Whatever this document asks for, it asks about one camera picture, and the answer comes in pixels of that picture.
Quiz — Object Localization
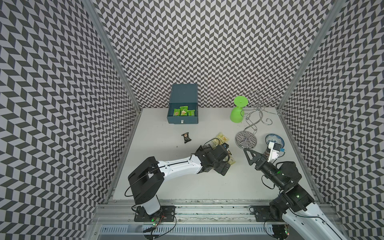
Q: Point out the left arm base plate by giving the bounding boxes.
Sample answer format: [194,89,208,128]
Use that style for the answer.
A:
[134,206,176,223]

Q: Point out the green plastic goblet cup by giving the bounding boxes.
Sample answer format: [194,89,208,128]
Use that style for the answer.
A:
[230,96,249,123]

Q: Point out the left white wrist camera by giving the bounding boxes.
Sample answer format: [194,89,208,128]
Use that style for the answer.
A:
[221,143,231,155]

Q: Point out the green cookie packet front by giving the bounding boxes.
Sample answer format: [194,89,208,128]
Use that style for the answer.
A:
[180,106,189,116]

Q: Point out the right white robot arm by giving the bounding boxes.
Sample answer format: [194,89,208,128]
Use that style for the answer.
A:
[244,149,347,240]

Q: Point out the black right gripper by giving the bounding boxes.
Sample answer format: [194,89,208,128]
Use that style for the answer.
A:
[242,148,285,190]

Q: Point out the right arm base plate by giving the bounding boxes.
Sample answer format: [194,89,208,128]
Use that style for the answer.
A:
[249,206,283,223]

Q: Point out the blue floral ceramic bowl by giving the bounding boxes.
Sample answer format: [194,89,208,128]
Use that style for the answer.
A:
[265,134,285,148]

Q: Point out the lone black cookie packet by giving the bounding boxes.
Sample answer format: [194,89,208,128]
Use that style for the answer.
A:
[182,133,192,144]

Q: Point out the aluminium front rail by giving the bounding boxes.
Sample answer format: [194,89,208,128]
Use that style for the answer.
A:
[84,200,285,240]

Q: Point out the chrome wire hook stand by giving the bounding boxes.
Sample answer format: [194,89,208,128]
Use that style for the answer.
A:
[235,90,284,149]

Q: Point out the yellow cookie packet top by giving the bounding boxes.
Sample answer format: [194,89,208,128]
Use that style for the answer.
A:
[216,133,229,144]

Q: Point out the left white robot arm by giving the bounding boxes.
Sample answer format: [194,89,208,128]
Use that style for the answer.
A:
[128,143,231,216]

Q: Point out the dark teal drawer box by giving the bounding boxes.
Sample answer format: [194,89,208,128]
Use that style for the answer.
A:
[167,84,199,125]

